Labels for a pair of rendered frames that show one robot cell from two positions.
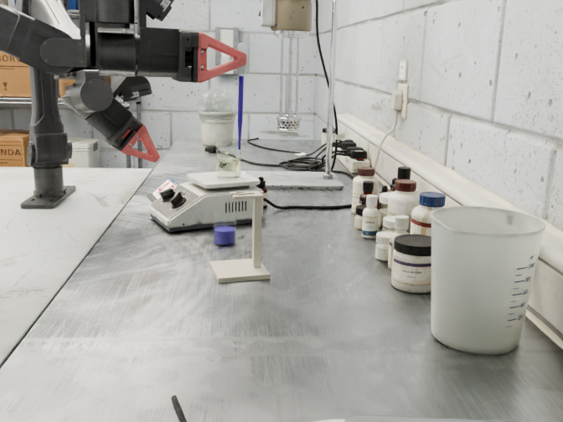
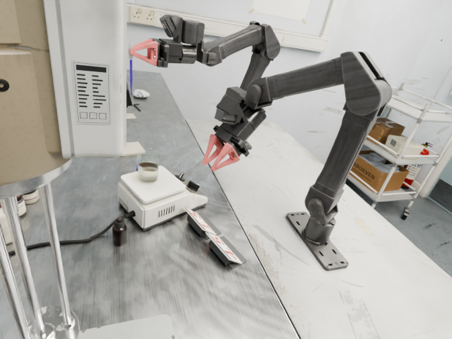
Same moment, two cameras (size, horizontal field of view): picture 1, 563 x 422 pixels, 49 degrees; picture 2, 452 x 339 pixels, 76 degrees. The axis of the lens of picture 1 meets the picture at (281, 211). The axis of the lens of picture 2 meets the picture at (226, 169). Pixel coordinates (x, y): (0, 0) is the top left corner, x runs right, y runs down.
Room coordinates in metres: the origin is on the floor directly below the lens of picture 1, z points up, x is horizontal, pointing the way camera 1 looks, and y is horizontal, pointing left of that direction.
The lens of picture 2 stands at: (1.85, 0.07, 1.40)
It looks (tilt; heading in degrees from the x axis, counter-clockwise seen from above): 30 degrees down; 159
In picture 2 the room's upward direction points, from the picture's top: 12 degrees clockwise
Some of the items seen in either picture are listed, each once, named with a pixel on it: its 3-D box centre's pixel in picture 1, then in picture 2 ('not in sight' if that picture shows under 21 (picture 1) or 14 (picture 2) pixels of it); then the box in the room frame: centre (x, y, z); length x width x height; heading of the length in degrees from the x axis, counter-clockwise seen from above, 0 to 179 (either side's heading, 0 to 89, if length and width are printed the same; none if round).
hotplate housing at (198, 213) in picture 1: (210, 201); (161, 194); (1.23, 0.14, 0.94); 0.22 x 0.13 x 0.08; 118
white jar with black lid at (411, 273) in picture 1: (415, 263); not in sight; (0.88, -0.20, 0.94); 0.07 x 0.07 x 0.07
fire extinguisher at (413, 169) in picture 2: not in sight; (413, 165); (-0.15, 2.87, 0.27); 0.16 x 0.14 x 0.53; 94
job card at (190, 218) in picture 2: not in sight; (202, 220); (1.31, 0.24, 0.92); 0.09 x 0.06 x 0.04; 23
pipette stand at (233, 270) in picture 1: (239, 233); (130, 132); (0.92, 0.06, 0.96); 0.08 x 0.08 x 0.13; 17
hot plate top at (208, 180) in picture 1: (222, 178); (153, 182); (1.24, 0.12, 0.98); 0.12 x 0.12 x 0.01; 28
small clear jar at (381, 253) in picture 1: (386, 246); not in sight; (1.00, -0.18, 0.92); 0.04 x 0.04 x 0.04
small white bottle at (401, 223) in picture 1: (400, 243); not in sight; (0.95, -0.19, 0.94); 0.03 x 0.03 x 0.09
